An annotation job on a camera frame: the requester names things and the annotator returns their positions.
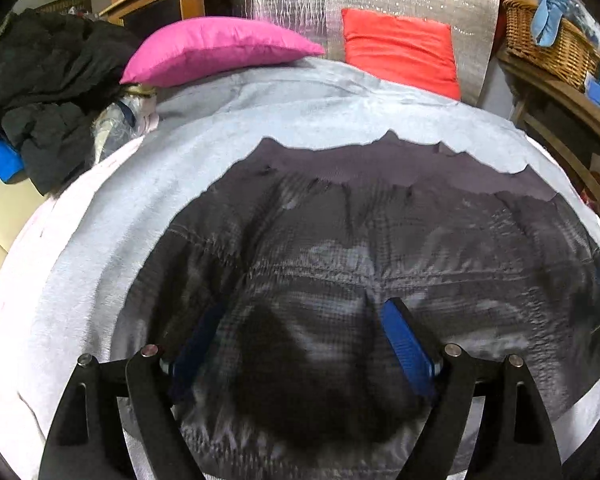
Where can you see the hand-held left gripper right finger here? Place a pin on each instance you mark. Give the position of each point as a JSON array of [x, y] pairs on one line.
[[407, 345]]

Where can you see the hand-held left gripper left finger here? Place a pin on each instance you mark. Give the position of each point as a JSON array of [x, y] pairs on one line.
[[195, 355]]

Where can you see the dark quilted jacket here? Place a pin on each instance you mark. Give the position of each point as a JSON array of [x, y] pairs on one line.
[[355, 220]]

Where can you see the grey blanket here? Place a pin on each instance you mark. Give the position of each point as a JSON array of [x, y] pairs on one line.
[[105, 210]]

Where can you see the cream sofa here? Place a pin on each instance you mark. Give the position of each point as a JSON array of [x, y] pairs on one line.
[[5, 210]]

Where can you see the clear plastic bag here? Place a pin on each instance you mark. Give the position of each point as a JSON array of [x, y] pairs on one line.
[[115, 125]]

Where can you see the blue garment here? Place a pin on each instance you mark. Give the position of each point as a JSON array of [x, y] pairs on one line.
[[0, 160]]

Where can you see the wooden side shelf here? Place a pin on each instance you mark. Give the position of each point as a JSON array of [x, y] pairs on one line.
[[555, 90]]

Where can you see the red-orange pillow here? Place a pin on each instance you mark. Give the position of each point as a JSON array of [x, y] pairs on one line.
[[400, 45]]

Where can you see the pink pillow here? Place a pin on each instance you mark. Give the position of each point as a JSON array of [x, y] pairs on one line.
[[215, 45]]

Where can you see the black coat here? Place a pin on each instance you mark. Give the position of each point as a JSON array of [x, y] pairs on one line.
[[45, 60]]

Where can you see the wicker basket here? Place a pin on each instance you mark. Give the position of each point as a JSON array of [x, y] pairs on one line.
[[560, 50]]

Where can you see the light blue cloth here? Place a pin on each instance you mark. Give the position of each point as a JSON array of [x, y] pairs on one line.
[[547, 20]]

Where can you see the silver foil insulation mat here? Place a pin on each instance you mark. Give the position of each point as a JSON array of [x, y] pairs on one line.
[[290, 0]]

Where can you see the brown curtain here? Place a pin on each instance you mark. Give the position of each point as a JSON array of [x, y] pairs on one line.
[[60, 5]]

